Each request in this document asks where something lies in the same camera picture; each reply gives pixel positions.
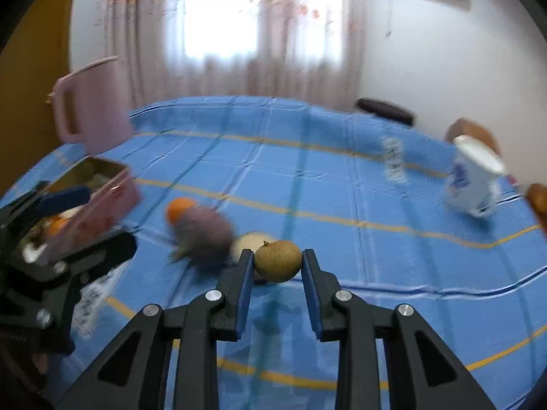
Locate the white mug with blue print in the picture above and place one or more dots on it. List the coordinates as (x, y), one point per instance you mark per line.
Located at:
(470, 179)

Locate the small green-brown round fruit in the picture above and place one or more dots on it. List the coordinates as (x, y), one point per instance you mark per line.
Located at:
(277, 260)

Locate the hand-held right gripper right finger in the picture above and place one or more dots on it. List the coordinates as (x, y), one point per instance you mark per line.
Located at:
(311, 290)

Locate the wooden door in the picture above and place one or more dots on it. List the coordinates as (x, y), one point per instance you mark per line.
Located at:
(30, 72)

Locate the brass door knob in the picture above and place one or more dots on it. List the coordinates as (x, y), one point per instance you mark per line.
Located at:
(50, 98)

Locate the pink plastic jug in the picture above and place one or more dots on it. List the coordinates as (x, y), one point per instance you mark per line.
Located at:
(100, 106)

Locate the wooden chair back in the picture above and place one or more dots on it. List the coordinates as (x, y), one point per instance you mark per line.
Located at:
(472, 130)

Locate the pink metal tin box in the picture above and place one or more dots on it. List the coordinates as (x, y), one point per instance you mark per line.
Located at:
(111, 200)

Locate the large purple round fruit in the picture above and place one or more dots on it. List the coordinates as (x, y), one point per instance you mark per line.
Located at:
(205, 237)

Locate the dark round stool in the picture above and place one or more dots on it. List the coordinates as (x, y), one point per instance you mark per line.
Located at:
(384, 110)

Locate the sheer floral curtain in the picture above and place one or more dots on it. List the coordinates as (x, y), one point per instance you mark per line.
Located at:
(230, 30)

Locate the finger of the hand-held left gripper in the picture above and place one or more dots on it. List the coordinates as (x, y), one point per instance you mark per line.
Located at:
(64, 198)
(107, 252)

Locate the small orange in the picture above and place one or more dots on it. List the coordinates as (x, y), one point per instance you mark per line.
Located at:
(181, 208)

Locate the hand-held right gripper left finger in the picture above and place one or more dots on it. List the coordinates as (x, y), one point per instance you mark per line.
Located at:
(245, 290)

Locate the brown leather sofa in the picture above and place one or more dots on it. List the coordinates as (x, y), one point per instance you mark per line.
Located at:
(538, 205)

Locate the dark cut water chestnut half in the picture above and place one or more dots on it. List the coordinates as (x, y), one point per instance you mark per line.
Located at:
(248, 241)

